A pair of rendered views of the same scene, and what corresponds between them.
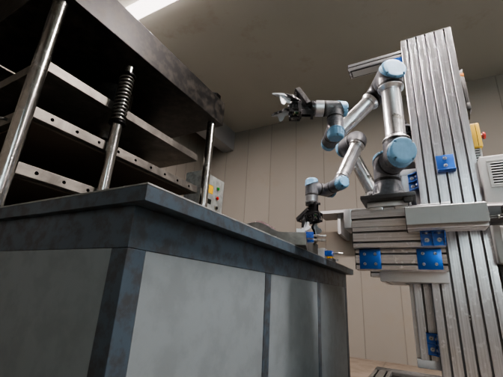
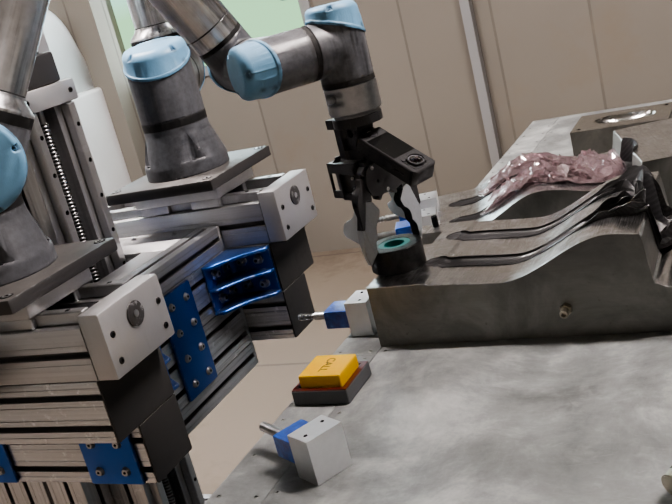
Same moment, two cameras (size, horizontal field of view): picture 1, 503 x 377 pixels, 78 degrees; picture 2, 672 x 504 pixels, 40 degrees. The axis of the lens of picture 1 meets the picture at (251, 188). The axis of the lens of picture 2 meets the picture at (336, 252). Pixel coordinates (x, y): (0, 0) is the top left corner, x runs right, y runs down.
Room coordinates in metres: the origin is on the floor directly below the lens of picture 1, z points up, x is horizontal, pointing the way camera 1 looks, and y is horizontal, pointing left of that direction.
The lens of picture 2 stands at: (3.05, -0.48, 1.32)
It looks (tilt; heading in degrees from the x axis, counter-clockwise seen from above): 17 degrees down; 178
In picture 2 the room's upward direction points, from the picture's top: 14 degrees counter-clockwise
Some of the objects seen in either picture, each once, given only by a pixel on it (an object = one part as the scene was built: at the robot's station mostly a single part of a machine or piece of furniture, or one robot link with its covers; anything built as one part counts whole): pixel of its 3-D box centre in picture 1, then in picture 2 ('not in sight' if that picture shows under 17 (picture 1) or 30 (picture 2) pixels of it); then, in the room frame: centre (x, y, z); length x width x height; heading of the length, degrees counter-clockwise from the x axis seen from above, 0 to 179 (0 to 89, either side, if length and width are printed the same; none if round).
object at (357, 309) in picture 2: (331, 253); (336, 314); (1.72, -0.46, 0.83); 0.13 x 0.05 x 0.05; 60
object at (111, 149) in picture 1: (105, 176); not in sight; (1.44, 0.72, 1.10); 0.05 x 0.05 x 1.30
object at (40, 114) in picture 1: (93, 169); not in sight; (1.78, 0.97, 1.26); 1.10 x 0.74 x 0.05; 150
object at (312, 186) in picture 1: (311, 187); (337, 44); (1.75, -0.36, 1.22); 0.09 x 0.08 x 0.11; 110
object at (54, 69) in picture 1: (100, 133); not in sight; (1.78, 0.98, 1.51); 1.10 x 0.70 x 0.05; 150
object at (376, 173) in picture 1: (386, 166); (162, 78); (1.36, -0.64, 1.20); 0.13 x 0.12 x 0.14; 177
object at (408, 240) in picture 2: not in sight; (396, 254); (1.76, -0.35, 0.91); 0.08 x 0.08 x 0.04
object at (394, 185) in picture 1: (388, 190); (181, 143); (1.37, -0.64, 1.09); 0.15 x 0.15 x 0.10
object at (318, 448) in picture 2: not in sight; (294, 439); (2.08, -0.55, 0.83); 0.13 x 0.05 x 0.05; 33
